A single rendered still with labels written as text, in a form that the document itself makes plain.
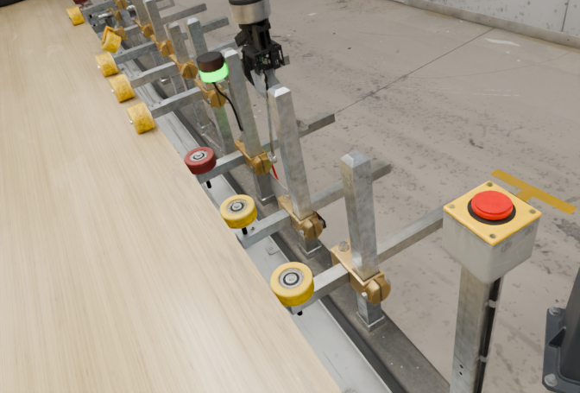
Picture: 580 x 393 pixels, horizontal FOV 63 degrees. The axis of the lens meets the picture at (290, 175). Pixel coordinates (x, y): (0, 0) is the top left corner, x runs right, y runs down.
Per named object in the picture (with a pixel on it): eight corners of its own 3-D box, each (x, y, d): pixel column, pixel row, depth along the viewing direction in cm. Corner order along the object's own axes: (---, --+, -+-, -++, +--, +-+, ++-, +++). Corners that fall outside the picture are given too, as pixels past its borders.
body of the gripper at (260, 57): (258, 79, 111) (247, 29, 104) (242, 67, 117) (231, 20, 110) (286, 67, 113) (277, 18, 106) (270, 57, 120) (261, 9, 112)
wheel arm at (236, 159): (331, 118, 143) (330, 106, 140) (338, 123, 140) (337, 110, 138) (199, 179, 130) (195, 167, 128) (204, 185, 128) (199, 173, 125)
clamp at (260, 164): (252, 148, 138) (249, 134, 135) (274, 170, 128) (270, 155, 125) (235, 156, 136) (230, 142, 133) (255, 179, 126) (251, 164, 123)
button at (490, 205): (489, 195, 53) (491, 183, 52) (520, 215, 50) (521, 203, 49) (462, 211, 52) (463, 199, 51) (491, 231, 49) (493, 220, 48)
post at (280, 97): (313, 246, 122) (281, 80, 93) (320, 255, 120) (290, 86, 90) (302, 253, 121) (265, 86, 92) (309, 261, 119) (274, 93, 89)
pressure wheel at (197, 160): (217, 174, 135) (206, 141, 128) (228, 188, 129) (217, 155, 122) (191, 186, 133) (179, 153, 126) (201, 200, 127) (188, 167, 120)
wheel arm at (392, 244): (452, 210, 107) (453, 195, 104) (463, 218, 104) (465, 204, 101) (285, 306, 94) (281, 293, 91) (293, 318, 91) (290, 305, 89)
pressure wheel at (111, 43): (112, 50, 201) (118, 32, 199) (116, 56, 195) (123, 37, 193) (98, 45, 197) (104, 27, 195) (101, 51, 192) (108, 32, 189)
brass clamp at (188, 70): (187, 62, 168) (184, 49, 165) (201, 75, 159) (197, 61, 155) (172, 68, 167) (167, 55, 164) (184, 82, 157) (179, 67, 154)
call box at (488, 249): (483, 226, 59) (489, 178, 54) (532, 261, 54) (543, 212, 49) (439, 252, 57) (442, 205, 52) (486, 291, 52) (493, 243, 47)
